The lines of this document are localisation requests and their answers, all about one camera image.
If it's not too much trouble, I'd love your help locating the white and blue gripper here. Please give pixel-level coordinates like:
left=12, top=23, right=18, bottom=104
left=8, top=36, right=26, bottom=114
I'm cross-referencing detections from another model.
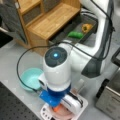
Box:
left=39, top=90, right=83, bottom=114

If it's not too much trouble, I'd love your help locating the orange toy carrot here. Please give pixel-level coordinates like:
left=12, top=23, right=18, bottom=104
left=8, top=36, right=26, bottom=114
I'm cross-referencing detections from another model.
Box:
left=52, top=105, right=61, bottom=112

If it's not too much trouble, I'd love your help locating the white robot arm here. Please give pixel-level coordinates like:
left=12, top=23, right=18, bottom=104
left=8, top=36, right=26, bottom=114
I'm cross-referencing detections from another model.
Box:
left=40, top=0, right=114, bottom=114

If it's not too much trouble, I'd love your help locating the pink frying pan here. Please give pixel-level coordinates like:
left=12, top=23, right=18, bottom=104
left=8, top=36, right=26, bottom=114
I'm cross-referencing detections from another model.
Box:
left=50, top=79, right=85, bottom=120

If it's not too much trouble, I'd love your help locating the teal bowl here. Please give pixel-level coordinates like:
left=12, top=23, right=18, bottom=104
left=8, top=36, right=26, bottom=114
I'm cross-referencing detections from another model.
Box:
left=20, top=68, right=43, bottom=92

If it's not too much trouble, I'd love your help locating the silver toaster oven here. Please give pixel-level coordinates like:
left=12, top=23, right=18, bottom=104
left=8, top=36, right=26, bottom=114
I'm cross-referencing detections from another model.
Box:
left=95, top=48, right=120, bottom=120

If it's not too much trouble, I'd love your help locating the green toy vegetable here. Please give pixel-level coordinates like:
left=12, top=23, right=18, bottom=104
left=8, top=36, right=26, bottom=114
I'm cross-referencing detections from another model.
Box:
left=68, top=31, right=83, bottom=38

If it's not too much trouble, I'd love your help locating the grey fabric drawer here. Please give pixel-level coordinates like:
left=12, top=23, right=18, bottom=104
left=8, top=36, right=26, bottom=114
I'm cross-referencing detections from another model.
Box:
left=49, top=15, right=97, bottom=45

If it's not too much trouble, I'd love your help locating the yellow toy vegetable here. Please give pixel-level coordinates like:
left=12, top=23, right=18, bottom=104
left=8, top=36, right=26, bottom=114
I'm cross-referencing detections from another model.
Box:
left=82, top=24, right=92, bottom=33

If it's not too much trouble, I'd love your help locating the grey fabric storage box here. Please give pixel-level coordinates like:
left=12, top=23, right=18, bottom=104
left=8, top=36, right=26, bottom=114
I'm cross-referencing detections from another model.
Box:
left=0, top=0, right=27, bottom=43

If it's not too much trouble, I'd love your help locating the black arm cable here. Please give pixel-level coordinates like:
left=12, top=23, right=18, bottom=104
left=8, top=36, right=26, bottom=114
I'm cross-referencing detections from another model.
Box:
left=16, top=0, right=116, bottom=93

